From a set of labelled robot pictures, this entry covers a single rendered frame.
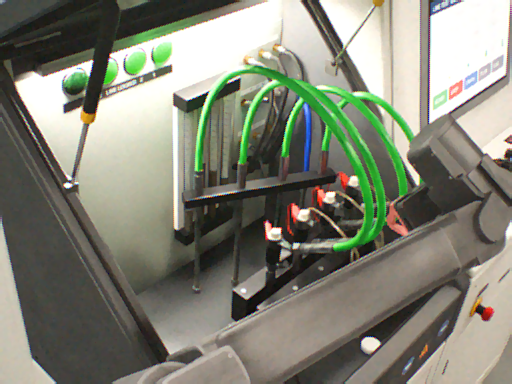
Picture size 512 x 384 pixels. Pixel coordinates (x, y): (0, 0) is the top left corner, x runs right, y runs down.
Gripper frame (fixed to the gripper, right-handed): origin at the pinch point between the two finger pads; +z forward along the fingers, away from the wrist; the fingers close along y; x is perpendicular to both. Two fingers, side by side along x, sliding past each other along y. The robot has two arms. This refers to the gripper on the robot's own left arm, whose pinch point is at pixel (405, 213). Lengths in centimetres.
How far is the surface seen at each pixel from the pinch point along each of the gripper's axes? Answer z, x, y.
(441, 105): 47, -6, -50
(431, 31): 35, -21, -49
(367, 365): 29.9, 24.6, 5.3
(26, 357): 67, -7, 54
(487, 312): 49, 40, -33
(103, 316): 21.4, -9.1, 39.3
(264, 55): 44, -35, -16
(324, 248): 21.6, 1.4, 4.0
